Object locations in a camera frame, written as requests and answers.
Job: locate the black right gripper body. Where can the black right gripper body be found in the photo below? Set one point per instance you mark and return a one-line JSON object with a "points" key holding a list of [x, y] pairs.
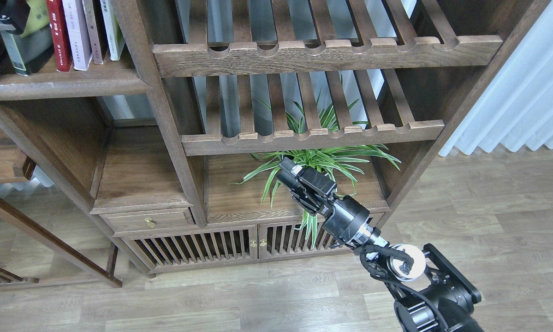
{"points": [[345, 219]]}

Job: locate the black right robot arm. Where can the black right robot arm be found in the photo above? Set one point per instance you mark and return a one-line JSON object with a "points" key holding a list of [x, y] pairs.
{"points": [[430, 294]]}

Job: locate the green spider plant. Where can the green spider plant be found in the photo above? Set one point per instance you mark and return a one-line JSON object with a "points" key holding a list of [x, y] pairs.
{"points": [[324, 160]]}

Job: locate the white green upright book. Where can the white green upright book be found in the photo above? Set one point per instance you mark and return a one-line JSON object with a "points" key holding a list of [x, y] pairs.
{"points": [[115, 39]]}

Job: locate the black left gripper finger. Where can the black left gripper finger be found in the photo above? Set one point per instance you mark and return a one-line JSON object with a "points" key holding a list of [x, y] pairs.
{"points": [[13, 16]]}

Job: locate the white lavender book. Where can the white lavender book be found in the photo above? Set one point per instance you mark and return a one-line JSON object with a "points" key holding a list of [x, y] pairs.
{"points": [[77, 33]]}

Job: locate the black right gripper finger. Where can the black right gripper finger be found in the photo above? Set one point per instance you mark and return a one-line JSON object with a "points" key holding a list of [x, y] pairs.
{"points": [[321, 184], [300, 192]]}

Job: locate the brass drawer knob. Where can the brass drawer knob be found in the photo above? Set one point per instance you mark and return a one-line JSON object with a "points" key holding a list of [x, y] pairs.
{"points": [[150, 222]]}

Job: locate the green and black book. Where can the green and black book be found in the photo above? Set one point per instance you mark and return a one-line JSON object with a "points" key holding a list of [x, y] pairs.
{"points": [[31, 50]]}

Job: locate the red cover book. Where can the red cover book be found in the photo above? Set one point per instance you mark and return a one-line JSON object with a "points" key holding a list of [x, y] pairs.
{"points": [[61, 44]]}

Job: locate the dark wooden bookshelf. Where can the dark wooden bookshelf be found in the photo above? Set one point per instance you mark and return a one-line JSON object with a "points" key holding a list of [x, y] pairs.
{"points": [[164, 132]]}

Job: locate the white curtain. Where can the white curtain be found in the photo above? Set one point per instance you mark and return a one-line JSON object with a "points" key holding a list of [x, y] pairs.
{"points": [[516, 110]]}

